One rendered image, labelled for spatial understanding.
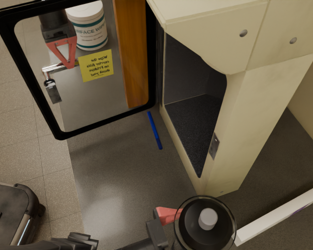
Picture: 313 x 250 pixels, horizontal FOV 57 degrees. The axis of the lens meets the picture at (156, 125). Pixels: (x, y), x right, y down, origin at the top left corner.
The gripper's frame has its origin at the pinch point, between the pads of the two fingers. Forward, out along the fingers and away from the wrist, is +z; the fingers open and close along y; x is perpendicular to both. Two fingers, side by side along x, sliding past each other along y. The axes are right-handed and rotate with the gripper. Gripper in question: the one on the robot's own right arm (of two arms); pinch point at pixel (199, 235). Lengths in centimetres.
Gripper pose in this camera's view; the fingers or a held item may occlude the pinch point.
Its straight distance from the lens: 59.9
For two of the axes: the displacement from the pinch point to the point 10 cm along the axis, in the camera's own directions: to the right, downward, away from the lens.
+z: 9.4, -2.7, 2.0
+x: 0.0, 5.8, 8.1
